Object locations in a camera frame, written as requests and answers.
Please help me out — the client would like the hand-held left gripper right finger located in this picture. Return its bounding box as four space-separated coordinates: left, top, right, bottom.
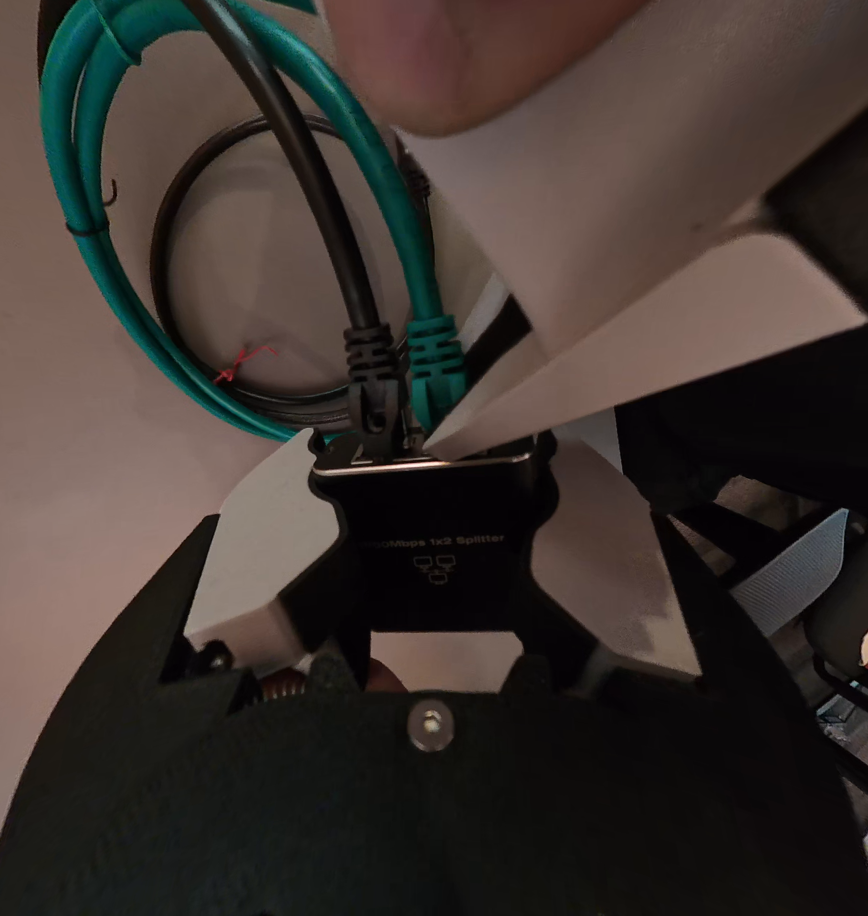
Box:
509 433 703 691

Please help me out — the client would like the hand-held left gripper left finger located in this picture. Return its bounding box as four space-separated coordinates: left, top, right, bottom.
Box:
184 427 370 684

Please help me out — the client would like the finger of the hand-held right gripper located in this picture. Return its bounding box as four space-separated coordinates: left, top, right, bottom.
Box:
425 223 868 461
397 0 868 364

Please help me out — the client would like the black ethernet splitter box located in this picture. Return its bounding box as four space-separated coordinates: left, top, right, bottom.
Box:
308 428 558 634

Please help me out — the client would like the red ethernet cable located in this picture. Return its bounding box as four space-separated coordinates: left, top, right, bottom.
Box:
213 345 277 385

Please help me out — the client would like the green ethernet cable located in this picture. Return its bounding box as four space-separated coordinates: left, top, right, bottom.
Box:
39 0 472 442

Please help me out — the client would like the black ethernet cable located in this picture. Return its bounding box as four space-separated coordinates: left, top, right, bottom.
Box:
149 0 436 460

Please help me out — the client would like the person's right hand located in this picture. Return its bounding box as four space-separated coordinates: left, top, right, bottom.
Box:
318 0 648 138

